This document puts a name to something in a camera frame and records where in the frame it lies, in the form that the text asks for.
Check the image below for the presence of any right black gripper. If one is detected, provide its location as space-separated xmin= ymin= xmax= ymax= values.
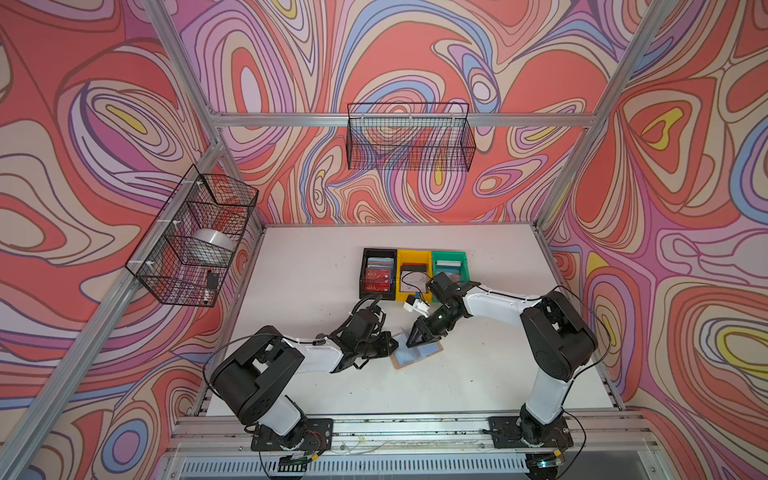
xmin=405 ymin=305 xmax=462 ymax=348

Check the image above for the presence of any tan leather card holder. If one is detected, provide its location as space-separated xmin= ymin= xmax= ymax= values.
xmin=391 ymin=330 xmax=443 ymax=370

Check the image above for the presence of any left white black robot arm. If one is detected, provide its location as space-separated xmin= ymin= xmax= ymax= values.
xmin=203 ymin=295 xmax=398 ymax=450

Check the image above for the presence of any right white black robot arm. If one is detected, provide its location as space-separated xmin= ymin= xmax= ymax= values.
xmin=404 ymin=273 xmax=598 ymax=448

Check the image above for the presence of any white black cards stack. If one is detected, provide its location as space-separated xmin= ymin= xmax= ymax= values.
xmin=399 ymin=263 xmax=429 ymax=294

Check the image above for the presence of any red VIP cards stack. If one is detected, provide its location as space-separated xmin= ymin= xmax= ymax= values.
xmin=363 ymin=257 xmax=394 ymax=292

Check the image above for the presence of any green plastic bin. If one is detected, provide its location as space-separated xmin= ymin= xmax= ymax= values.
xmin=431 ymin=250 xmax=470 ymax=282

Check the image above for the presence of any yellow plastic bin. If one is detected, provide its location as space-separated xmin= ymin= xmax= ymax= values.
xmin=395 ymin=249 xmax=433 ymax=302

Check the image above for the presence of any black plastic bin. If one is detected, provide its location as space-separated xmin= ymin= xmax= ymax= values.
xmin=358 ymin=248 xmax=397 ymax=301

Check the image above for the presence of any white roll in basket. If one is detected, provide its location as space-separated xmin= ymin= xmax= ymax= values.
xmin=188 ymin=228 xmax=235 ymax=267

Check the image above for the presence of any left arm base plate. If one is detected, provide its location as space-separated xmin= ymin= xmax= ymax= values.
xmin=251 ymin=418 xmax=334 ymax=453

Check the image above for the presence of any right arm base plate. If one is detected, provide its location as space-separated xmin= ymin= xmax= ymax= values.
xmin=487 ymin=414 xmax=574 ymax=451

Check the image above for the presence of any back black wire basket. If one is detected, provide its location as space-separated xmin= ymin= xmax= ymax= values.
xmin=346 ymin=100 xmax=476 ymax=172

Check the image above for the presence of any black wire basket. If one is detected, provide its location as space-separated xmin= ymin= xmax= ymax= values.
xmin=346 ymin=100 xmax=476 ymax=172
xmin=125 ymin=166 xmax=259 ymax=308

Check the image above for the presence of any left black wire basket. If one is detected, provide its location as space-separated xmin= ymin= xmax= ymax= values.
xmin=125 ymin=166 xmax=259 ymax=308

